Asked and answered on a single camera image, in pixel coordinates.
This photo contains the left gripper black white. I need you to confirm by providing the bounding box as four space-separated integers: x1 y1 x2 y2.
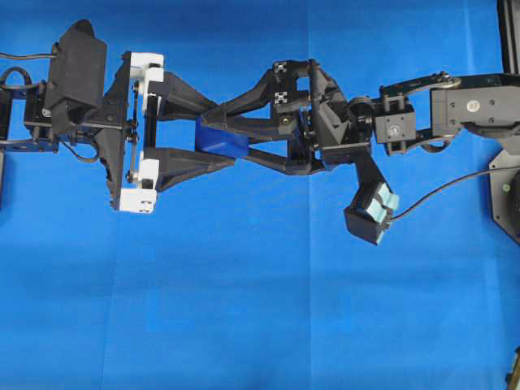
95 52 236 213

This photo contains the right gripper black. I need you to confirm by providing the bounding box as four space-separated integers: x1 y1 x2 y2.
201 59 374 176

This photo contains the blue block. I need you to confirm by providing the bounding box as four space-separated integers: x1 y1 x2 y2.
194 118 249 158

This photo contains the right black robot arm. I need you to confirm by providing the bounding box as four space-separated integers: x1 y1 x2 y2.
201 59 519 176

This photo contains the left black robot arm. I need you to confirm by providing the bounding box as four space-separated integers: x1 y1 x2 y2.
1 49 235 214

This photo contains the blue table cloth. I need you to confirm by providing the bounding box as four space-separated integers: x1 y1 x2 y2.
1 1 519 389

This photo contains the dark object bottom right edge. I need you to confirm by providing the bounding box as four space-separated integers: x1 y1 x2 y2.
505 346 520 390

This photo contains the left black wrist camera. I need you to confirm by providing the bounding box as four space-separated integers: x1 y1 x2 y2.
42 19 109 137

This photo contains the right wrist camera with tape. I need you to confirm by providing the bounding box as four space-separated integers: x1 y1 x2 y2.
344 152 399 245

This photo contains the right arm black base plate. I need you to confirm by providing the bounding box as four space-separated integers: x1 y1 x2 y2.
489 149 519 245

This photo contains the black aluminium frame post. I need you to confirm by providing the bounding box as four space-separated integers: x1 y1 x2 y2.
496 0 519 75

